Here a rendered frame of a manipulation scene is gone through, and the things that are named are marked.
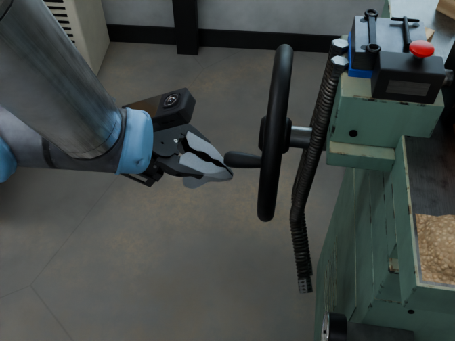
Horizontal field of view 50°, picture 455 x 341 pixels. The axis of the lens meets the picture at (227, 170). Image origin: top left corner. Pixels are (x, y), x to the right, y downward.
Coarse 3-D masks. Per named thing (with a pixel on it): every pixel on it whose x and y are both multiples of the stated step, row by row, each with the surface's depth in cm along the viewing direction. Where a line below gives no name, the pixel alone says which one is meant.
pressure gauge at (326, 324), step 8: (328, 312) 75; (328, 320) 73; (336, 320) 73; (344, 320) 73; (328, 328) 72; (336, 328) 72; (344, 328) 72; (328, 336) 72; (336, 336) 72; (344, 336) 71
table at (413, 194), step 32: (416, 0) 89; (448, 32) 83; (448, 128) 69; (352, 160) 70; (384, 160) 69; (416, 160) 65; (448, 160) 65; (416, 192) 62; (448, 192) 62; (416, 256) 56; (416, 288) 54; (448, 288) 53
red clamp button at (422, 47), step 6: (414, 42) 61; (420, 42) 61; (426, 42) 61; (414, 48) 60; (420, 48) 60; (426, 48) 60; (432, 48) 60; (414, 54) 60; (420, 54) 60; (426, 54) 60; (432, 54) 60
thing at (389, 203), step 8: (384, 176) 75; (384, 184) 75; (392, 184) 70; (392, 192) 69; (392, 200) 68; (392, 208) 68; (392, 216) 67; (392, 224) 67; (392, 232) 66; (392, 240) 66; (392, 248) 65; (392, 256) 66
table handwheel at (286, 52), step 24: (288, 48) 73; (288, 72) 69; (288, 96) 68; (264, 120) 78; (288, 120) 78; (264, 144) 67; (288, 144) 78; (264, 168) 68; (264, 192) 69; (264, 216) 74
